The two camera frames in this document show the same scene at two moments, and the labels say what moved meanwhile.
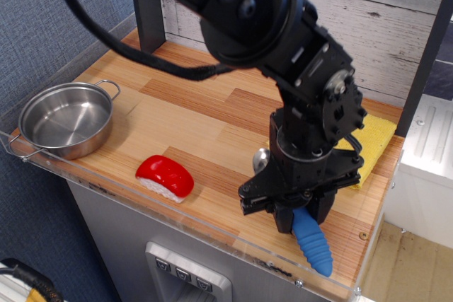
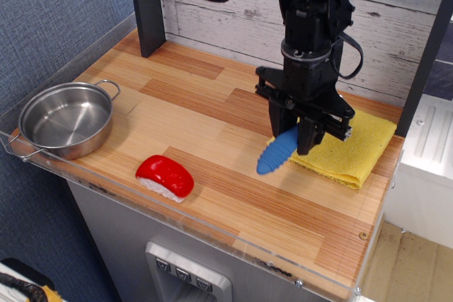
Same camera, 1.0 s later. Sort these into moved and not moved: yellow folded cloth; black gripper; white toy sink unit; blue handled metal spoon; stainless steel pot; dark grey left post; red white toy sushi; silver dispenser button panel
Moved: black gripper; blue handled metal spoon
Not moved: stainless steel pot; silver dispenser button panel; dark grey left post; yellow folded cloth; white toy sink unit; red white toy sushi
